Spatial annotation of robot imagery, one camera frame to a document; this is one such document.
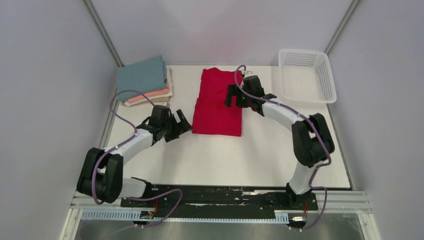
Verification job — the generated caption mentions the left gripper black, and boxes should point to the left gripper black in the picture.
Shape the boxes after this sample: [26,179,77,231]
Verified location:
[161,109,193,143]

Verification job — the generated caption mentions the red t shirt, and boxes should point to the red t shirt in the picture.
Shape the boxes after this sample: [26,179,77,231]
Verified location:
[192,67,243,137]

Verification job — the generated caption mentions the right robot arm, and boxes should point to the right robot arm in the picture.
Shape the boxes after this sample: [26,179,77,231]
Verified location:
[224,75,335,209]

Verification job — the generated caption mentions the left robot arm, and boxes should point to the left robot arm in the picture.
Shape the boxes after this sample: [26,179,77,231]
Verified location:
[76,105,193,207]

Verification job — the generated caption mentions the folded beige t shirt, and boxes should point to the folded beige t shirt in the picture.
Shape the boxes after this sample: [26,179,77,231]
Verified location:
[121,66,174,107]

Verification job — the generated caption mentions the folded pink t shirt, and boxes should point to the folded pink t shirt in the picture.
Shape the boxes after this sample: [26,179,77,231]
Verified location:
[125,81,172,105]

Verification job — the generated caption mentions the folded teal t shirt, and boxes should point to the folded teal t shirt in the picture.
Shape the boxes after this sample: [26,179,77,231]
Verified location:
[116,55,167,102]

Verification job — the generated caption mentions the white plastic basket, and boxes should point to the white plastic basket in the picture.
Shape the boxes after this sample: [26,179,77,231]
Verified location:
[277,49,337,107]

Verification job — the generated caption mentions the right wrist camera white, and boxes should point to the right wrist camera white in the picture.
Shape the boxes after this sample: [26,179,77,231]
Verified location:
[240,70,253,77]

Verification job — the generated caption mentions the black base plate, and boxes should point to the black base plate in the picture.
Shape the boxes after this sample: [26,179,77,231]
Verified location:
[120,184,319,220]

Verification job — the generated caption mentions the white slotted cable duct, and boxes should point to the white slotted cable duct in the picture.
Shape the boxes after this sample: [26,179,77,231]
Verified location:
[81,209,290,224]

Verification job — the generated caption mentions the aluminium frame rail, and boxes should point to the aluminium frame rail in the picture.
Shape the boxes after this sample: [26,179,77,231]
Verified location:
[69,186,374,215]

